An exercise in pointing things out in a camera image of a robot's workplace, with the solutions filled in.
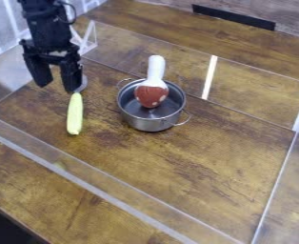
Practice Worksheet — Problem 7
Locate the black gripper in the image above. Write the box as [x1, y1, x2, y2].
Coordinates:
[18, 39, 82, 92]

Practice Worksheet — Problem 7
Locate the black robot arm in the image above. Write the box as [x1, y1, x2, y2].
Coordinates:
[16, 0, 82, 92]

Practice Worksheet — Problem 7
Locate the red white toy mushroom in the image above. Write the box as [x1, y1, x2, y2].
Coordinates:
[134, 55, 169, 108]

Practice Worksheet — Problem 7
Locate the small steel pot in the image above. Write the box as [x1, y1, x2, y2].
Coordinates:
[117, 78, 192, 132]

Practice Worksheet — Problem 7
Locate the black bar on table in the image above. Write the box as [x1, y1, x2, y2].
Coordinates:
[192, 4, 276, 31]

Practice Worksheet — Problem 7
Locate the clear acrylic triangle bracket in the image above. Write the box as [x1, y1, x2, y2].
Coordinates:
[69, 21, 97, 55]

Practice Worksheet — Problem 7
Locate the black cable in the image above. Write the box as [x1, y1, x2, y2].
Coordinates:
[54, 0, 78, 26]

